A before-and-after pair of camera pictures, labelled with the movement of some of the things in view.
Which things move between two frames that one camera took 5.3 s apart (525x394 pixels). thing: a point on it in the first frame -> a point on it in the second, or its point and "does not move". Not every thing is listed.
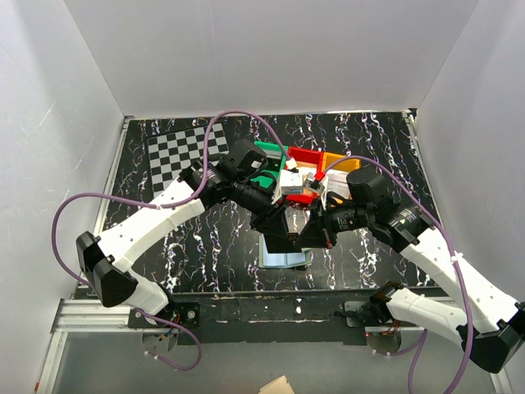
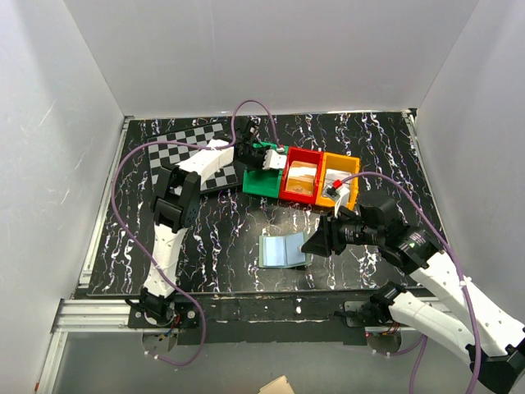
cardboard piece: (280, 385) does not move
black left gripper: (271, 220) -> (263, 152)
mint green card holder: (272, 260) does not move
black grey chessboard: (170, 153) does not move
